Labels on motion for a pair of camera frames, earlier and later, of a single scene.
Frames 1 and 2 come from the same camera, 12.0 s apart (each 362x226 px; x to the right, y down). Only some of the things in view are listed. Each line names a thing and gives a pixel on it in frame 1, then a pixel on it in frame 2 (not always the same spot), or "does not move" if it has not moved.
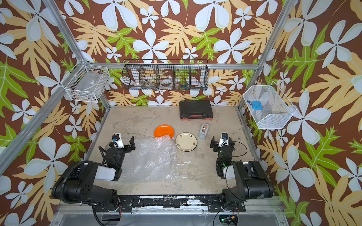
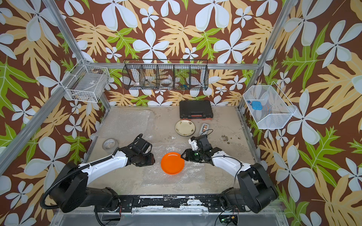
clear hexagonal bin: [268, 107] does not move
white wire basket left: [86, 82] does not move
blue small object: [256, 105] does not move
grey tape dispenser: [203, 131] does not move
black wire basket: [165, 74] does not move
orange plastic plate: [164, 130] to [172, 163]
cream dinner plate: [186, 141] to [185, 128]
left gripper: [128, 149] to [151, 161]
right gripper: [215, 149] to [188, 155]
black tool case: [193, 109] does not move
